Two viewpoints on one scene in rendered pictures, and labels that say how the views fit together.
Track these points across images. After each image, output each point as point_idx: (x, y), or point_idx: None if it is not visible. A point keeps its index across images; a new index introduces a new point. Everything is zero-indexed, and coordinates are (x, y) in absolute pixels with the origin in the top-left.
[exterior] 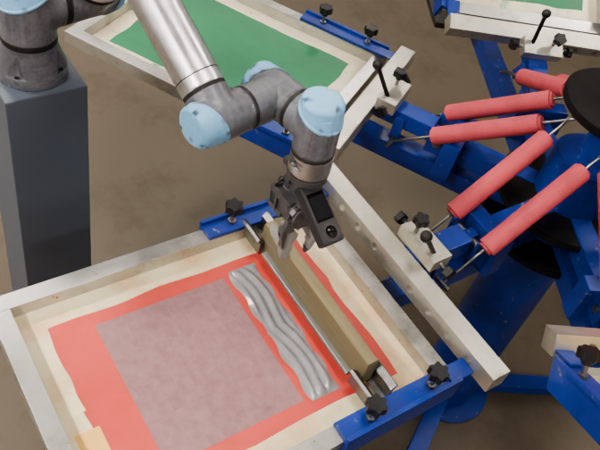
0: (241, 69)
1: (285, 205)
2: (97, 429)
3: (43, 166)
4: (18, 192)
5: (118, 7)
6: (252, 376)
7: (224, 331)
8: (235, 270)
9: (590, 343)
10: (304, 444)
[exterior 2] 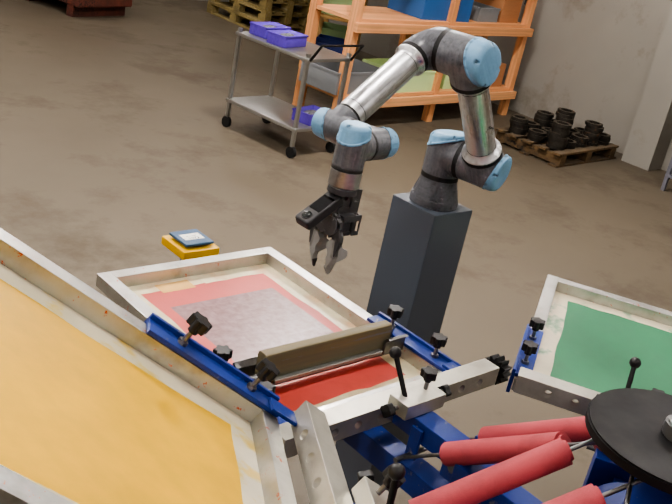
0: (608, 363)
1: None
2: (193, 286)
3: (393, 263)
4: (376, 272)
5: (487, 184)
6: (251, 342)
7: (287, 333)
8: None
9: (307, 428)
10: None
